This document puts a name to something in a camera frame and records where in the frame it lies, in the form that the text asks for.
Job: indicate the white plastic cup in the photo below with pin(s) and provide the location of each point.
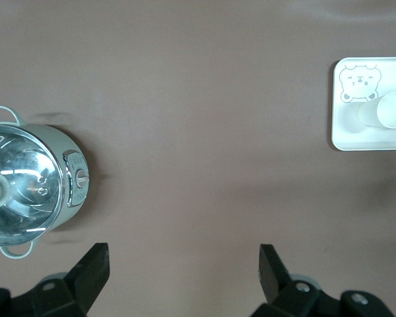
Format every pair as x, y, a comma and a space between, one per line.
391, 110

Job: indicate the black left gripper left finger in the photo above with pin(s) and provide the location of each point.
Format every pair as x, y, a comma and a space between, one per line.
82, 284

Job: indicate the grey-green electric pot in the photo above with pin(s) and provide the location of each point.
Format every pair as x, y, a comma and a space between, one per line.
57, 135

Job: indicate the cream bear print tray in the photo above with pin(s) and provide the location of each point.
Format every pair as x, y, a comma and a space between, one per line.
353, 138

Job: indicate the glass pot lid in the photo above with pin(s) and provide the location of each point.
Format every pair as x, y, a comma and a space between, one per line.
19, 158

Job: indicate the brown table cover cloth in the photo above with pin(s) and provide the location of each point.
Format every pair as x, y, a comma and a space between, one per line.
198, 132

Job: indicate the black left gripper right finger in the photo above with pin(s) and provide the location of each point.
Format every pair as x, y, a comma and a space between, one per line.
277, 287

